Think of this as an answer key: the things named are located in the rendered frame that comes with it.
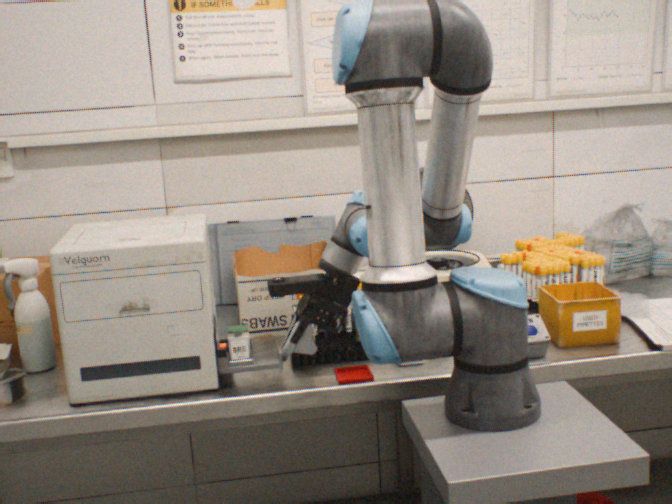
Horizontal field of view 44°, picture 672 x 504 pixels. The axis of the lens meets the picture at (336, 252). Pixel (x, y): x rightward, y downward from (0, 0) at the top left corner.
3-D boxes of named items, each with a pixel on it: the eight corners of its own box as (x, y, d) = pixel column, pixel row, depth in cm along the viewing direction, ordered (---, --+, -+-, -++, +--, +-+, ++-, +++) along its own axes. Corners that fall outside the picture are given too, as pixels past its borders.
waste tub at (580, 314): (558, 349, 168) (558, 302, 166) (537, 329, 181) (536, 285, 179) (621, 344, 169) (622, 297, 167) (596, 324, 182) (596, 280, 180)
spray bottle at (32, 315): (10, 379, 170) (-8, 265, 165) (20, 364, 179) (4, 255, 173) (52, 375, 171) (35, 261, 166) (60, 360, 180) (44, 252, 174)
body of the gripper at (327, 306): (335, 338, 159) (363, 283, 157) (295, 320, 157) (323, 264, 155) (330, 326, 166) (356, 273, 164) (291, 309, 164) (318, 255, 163)
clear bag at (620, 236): (602, 288, 209) (603, 216, 205) (553, 274, 224) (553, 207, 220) (672, 270, 221) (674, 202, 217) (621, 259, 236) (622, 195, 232)
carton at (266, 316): (239, 340, 186) (234, 275, 182) (236, 305, 214) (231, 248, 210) (348, 329, 189) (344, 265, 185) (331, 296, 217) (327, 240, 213)
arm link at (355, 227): (416, 213, 143) (401, 203, 154) (352, 219, 142) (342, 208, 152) (418, 257, 145) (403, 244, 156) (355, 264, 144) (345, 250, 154)
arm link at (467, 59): (497, -24, 123) (456, 218, 158) (425, -19, 122) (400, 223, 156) (522, 15, 115) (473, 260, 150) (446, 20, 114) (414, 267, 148)
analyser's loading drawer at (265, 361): (176, 384, 157) (173, 358, 156) (177, 371, 163) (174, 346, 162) (283, 372, 159) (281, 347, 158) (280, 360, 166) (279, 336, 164)
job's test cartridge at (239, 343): (230, 366, 159) (227, 335, 157) (230, 358, 163) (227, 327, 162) (251, 364, 159) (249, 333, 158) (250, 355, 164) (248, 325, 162)
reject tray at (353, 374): (339, 384, 157) (338, 380, 157) (334, 371, 164) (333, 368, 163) (374, 380, 158) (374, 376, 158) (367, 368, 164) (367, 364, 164)
